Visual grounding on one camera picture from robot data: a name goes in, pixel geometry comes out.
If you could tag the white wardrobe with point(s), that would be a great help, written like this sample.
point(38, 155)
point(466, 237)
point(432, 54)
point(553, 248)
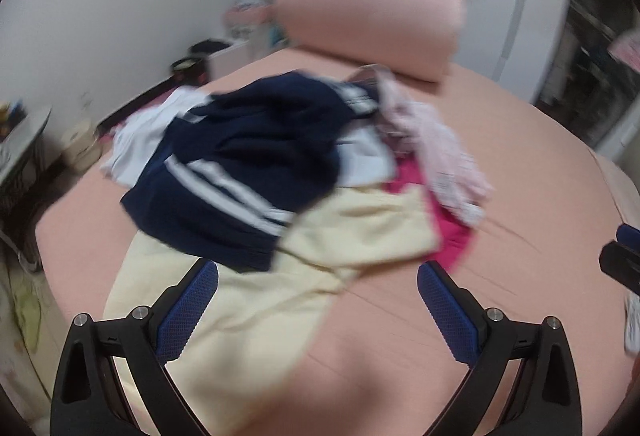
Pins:
point(512, 42)

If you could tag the pink bed sheet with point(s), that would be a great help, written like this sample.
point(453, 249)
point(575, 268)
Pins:
point(378, 365)

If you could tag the cream yellow garment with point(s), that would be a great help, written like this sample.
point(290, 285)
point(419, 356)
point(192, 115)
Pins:
point(259, 324)

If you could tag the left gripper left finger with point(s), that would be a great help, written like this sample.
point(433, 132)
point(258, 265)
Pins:
point(89, 398)

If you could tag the magenta garment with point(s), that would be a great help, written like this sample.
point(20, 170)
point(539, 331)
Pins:
point(455, 237)

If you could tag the grey side table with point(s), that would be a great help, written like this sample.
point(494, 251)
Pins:
point(22, 149)

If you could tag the black bin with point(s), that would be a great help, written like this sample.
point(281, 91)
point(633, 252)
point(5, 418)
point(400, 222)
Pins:
point(191, 66)

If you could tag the pink patterned garment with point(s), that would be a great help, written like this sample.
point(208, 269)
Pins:
point(414, 128)

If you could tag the pink pillow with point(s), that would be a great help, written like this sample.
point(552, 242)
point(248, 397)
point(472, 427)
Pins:
point(414, 38)

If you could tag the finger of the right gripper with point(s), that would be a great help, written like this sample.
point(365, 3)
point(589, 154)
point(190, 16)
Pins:
point(628, 236)
point(621, 264)

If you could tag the navy white-striped track pants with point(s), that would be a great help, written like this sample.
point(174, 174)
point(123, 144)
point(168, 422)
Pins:
point(230, 176)

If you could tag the grey printed folded garment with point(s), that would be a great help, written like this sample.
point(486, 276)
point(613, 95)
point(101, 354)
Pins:
point(632, 325)

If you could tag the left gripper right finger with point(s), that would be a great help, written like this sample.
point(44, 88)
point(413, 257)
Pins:
point(544, 398)

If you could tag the white garment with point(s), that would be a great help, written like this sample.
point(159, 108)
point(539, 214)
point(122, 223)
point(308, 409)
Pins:
point(136, 140)

